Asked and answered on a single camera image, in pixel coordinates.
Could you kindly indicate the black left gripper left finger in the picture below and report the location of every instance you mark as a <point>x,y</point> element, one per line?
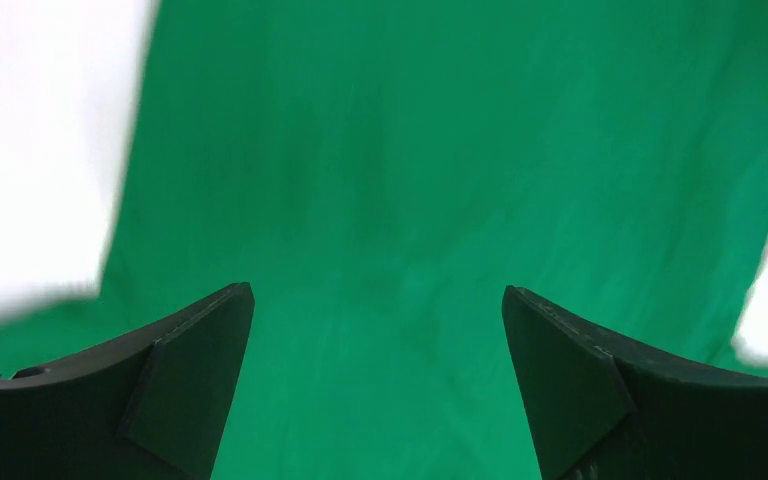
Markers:
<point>149,404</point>

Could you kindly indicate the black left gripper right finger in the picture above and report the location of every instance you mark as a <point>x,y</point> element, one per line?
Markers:
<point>602,405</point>

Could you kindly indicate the green t shirt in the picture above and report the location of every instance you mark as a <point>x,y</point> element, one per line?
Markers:
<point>380,171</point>

